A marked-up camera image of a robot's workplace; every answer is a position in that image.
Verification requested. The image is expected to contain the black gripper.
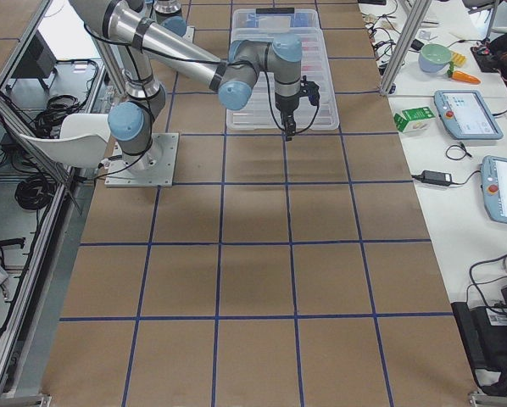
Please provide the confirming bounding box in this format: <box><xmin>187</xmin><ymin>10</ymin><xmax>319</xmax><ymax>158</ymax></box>
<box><xmin>276</xmin><ymin>95</ymin><xmax>300</xmax><ymax>141</ymax></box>

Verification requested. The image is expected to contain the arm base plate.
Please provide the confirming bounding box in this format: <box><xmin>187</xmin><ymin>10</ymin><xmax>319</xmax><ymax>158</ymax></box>
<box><xmin>104</xmin><ymin>133</ymin><xmax>179</xmax><ymax>187</ymax></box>

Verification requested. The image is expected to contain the white chair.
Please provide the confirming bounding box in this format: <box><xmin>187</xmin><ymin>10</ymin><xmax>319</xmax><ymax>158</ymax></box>
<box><xmin>19</xmin><ymin>113</ymin><xmax>110</xmax><ymax>169</ymax></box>

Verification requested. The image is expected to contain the green white carton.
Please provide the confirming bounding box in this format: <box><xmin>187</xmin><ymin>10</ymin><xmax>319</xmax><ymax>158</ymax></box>
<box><xmin>393</xmin><ymin>106</ymin><xmax>435</xmax><ymax>133</ymax></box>

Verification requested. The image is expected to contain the clear plastic storage box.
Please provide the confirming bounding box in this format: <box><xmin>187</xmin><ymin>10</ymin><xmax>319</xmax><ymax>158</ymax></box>
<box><xmin>231</xmin><ymin>7</ymin><xmax>324</xmax><ymax>48</ymax></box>

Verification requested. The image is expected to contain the yellow toy corn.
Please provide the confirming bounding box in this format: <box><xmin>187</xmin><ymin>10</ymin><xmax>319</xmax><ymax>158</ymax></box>
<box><xmin>450</xmin><ymin>51</ymin><xmax>466</xmax><ymax>68</ymax></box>

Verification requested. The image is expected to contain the toy carrot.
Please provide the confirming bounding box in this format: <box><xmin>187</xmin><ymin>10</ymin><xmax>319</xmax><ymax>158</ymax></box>
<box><xmin>446</xmin><ymin>63</ymin><xmax>481</xmax><ymax>85</ymax></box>

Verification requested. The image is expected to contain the green bowl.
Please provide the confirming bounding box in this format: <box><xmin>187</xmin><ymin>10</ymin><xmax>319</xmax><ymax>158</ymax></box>
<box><xmin>418</xmin><ymin>43</ymin><xmax>452</xmax><ymax>73</ymax></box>

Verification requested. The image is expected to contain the blue plastic tray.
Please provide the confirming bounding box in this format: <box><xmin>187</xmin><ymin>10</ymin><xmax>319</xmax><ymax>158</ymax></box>
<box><xmin>233</xmin><ymin>8</ymin><xmax>319</xmax><ymax>28</ymax></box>

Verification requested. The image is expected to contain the teach pendant tablet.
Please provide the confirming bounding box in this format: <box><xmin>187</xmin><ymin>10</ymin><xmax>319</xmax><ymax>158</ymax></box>
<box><xmin>433</xmin><ymin>90</ymin><xmax>504</xmax><ymax>140</ymax></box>
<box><xmin>481</xmin><ymin>155</ymin><xmax>507</xmax><ymax>224</ymax></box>

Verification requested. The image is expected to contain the clear plastic box lid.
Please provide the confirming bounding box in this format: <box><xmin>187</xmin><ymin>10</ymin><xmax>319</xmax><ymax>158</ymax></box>
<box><xmin>218</xmin><ymin>33</ymin><xmax>339</xmax><ymax>133</ymax></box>

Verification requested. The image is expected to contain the black power adapter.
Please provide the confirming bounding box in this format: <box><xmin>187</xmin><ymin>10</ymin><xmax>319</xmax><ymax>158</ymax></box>
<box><xmin>420</xmin><ymin>170</ymin><xmax>453</xmax><ymax>187</ymax></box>

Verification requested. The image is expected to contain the aluminium frame post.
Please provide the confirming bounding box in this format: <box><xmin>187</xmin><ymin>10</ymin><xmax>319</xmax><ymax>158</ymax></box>
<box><xmin>379</xmin><ymin>0</ymin><xmax>432</xmax><ymax>96</ymax></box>

